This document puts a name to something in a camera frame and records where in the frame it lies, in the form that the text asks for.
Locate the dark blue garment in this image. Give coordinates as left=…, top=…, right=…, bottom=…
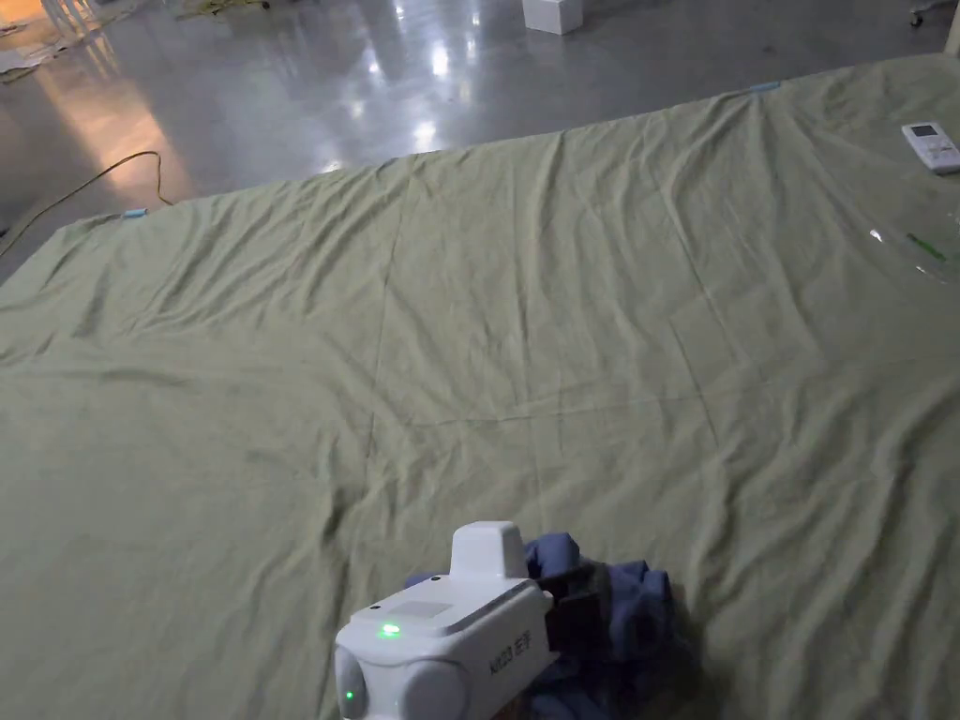
left=517, top=531, right=702, bottom=720

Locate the white box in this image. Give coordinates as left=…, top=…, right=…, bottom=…
left=521, top=0, right=586, bottom=36

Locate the bed with pale green sheet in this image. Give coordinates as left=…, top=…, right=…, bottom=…
left=0, top=52, right=960, bottom=720

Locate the yellow cable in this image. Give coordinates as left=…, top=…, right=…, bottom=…
left=0, top=149, right=175, bottom=258

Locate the clear plastic bag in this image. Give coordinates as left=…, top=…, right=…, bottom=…
left=862, top=217, right=960, bottom=290

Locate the white remote control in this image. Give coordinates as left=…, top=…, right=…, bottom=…
left=900, top=121, right=960, bottom=176

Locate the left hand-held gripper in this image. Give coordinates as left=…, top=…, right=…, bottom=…
left=333, top=520, right=606, bottom=720

